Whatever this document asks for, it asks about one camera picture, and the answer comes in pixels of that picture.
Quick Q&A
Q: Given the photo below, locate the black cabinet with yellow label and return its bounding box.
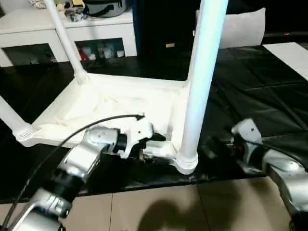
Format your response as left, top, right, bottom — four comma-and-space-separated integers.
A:
134, 0, 200, 68

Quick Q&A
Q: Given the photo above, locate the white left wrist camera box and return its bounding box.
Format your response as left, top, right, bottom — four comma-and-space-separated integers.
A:
123, 115, 154, 159

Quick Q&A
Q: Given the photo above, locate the grey pillow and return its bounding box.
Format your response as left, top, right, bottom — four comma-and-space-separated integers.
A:
195, 7, 266, 50

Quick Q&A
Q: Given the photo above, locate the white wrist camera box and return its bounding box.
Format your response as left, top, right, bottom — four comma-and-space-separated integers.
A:
123, 115, 154, 159
231, 119, 263, 146

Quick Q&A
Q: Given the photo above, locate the grey bag with black strap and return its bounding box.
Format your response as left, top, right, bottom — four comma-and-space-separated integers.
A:
84, 0, 133, 19

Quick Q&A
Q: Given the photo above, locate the white flat board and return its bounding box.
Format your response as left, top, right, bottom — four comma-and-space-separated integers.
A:
262, 42, 308, 80

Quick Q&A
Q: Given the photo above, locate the white plastic table top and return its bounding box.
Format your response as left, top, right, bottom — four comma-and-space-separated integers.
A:
14, 72, 199, 175

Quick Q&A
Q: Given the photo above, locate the white sideboard cabinet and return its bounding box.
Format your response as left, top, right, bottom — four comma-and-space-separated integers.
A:
0, 9, 138, 68

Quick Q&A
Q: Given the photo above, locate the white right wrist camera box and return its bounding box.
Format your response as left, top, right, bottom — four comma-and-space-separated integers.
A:
231, 119, 263, 146

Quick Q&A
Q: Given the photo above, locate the colourful clutter bundle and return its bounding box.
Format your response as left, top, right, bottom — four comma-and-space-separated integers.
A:
29, 0, 87, 22

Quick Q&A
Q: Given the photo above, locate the white plastic table leg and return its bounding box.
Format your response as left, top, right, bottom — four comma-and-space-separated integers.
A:
45, 0, 91, 86
174, 0, 230, 175
182, 10, 197, 90
0, 96, 37, 142

